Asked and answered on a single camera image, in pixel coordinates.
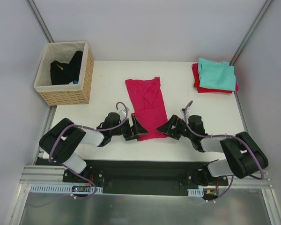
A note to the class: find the right slotted cable duct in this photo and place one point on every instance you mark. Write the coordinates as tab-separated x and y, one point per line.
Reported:
195	192

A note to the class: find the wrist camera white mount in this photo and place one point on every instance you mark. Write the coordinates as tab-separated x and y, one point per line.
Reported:
123	113
184	113

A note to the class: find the teal t shirt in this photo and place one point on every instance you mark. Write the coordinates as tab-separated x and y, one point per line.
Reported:
216	75

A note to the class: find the red t shirt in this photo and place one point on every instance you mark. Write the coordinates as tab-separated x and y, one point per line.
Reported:
197	83

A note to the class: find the pink t shirt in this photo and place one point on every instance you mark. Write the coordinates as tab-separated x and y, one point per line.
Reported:
149	108

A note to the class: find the right aluminium corner post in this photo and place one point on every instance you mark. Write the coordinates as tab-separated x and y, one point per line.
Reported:
251	30

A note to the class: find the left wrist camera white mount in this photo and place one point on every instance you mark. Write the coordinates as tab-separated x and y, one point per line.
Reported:
123	113

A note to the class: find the black t shirt in basket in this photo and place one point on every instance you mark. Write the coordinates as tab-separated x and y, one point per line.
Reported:
66	73

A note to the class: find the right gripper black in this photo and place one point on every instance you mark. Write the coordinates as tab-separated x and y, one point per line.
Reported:
178	128

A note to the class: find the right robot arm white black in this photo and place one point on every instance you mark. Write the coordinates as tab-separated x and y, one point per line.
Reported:
243	157

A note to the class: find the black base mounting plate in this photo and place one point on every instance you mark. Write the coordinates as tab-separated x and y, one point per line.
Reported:
139	177

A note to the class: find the left aluminium corner post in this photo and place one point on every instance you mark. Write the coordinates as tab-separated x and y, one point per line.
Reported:
39	19

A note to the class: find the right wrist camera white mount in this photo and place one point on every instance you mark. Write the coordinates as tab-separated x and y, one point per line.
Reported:
184	113

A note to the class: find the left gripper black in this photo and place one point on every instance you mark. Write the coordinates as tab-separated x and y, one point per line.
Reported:
129	131

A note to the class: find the left slotted cable duct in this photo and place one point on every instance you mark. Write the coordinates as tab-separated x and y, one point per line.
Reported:
64	189

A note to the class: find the aluminium corner post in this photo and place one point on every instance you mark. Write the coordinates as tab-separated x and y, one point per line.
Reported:
251	30
39	19

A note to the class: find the wicker basket with cloth liner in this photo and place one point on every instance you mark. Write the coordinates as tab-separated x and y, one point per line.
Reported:
65	94

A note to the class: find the slotted cable duct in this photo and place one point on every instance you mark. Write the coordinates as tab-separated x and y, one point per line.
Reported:
195	192
64	189

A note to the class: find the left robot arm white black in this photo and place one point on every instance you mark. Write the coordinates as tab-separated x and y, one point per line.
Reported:
61	141

